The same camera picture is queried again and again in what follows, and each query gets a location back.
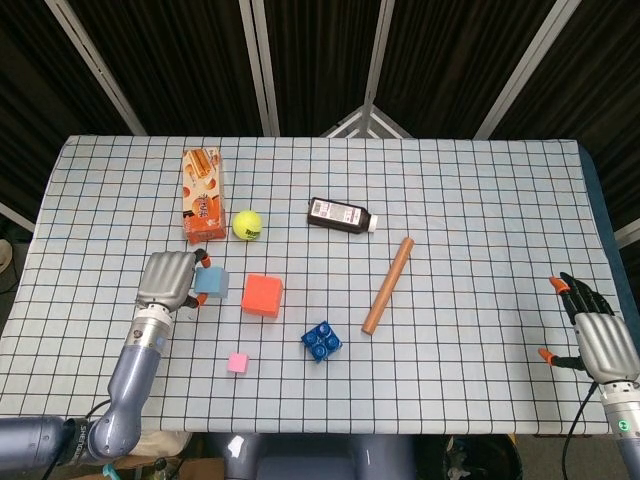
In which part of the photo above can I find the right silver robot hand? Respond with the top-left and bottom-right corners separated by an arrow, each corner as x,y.
537,272 -> 640,386

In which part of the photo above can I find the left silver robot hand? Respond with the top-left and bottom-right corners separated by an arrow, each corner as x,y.
135,248 -> 214,315

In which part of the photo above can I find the light blue foam cube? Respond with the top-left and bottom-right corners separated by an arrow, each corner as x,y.
193,266 -> 230,301

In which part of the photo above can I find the orange snack box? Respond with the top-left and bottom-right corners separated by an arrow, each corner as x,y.
181,147 -> 227,246

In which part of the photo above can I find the large orange foam cube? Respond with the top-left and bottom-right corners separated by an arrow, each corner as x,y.
241,273 -> 284,319

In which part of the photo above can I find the yellow tennis ball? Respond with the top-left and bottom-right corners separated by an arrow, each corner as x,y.
231,209 -> 264,242

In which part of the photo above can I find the white black checkered tablecloth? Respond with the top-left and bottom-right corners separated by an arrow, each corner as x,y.
0,134 -> 626,436

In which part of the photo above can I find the dark blue studded brick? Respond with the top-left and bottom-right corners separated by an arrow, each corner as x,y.
300,320 -> 344,362

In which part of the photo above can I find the black waste bin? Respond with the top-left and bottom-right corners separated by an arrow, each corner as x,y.
442,434 -> 524,480

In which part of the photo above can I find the brown bottle white cap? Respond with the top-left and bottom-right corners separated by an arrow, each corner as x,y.
306,197 -> 379,236

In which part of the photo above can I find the brown cardboard box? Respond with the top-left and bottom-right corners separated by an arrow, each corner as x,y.
177,457 -> 226,480

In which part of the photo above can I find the wooden cylinder rod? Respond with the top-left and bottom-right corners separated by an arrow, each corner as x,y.
361,236 -> 416,335

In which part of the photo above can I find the grey robot torso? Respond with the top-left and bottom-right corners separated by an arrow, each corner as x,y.
204,432 -> 416,480

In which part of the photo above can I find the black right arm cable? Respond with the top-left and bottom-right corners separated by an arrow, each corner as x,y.
562,382 -> 600,480

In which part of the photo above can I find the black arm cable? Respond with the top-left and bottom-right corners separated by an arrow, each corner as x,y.
562,382 -> 600,480
84,397 -> 116,421

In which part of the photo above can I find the low white frame bar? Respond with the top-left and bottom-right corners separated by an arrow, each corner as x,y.
613,222 -> 640,250
0,201 -> 37,234

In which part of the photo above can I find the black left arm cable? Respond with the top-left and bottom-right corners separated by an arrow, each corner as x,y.
84,397 -> 116,421

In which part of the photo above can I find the white partition frame post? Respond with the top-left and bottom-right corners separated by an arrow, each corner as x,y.
238,0 -> 281,136
43,0 -> 147,136
362,0 -> 396,109
473,0 -> 584,140

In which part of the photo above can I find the white partition base bracket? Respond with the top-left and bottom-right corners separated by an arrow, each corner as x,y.
319,104 -> 412,140

